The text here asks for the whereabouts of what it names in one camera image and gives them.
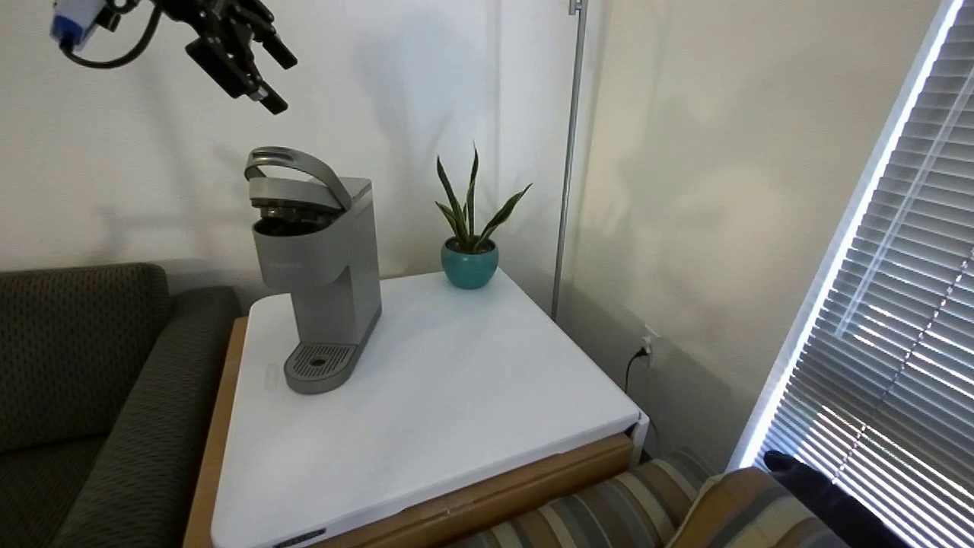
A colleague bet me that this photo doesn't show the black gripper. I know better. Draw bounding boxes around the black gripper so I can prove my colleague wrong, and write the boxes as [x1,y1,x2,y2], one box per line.
[155,0,300,117]

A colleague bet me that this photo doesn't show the grey coffee machine lid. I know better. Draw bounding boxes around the grey coffee machine lid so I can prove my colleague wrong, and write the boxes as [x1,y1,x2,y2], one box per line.
[239,142,358,230]

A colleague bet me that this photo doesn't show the grey coffee machine body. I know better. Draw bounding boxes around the grey coffee machine body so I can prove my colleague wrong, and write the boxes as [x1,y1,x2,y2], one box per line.
[249,175,385,399]

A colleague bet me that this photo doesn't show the green snake plant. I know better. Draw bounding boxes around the green snake plant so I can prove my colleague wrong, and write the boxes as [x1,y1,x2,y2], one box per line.
[433,147,536,255]

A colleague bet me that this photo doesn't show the teal plant pot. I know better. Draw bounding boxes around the teal plant pot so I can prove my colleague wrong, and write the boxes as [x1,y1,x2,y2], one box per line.
[439,236,501,293]

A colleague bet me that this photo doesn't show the metal lamp pole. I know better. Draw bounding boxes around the metal lamp pole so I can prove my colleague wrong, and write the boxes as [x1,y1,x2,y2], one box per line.
[549,0,592,322]

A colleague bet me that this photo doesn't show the wooden table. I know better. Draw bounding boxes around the wooden table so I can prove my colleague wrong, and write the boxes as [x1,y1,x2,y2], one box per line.
[179,315,640,548]

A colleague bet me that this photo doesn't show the dark green sofa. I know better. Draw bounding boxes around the dark green sofa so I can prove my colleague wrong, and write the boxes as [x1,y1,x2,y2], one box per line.
[0,263,242,548]

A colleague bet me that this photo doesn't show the white plastic board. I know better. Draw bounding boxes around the white plastic board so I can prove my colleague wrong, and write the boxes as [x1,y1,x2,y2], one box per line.
[210,269,650,548]

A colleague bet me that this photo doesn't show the white window blinds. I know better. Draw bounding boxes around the white window blinds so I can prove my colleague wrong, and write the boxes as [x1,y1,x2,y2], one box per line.
[728,0,974,548]

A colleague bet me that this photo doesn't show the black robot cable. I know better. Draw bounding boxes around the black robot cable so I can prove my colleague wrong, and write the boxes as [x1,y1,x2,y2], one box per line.
[57,0,165,72]

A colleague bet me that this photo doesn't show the wall plug with cable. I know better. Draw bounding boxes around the wall plug with cable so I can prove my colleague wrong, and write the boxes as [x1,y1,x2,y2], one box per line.
[617,331,660,399]

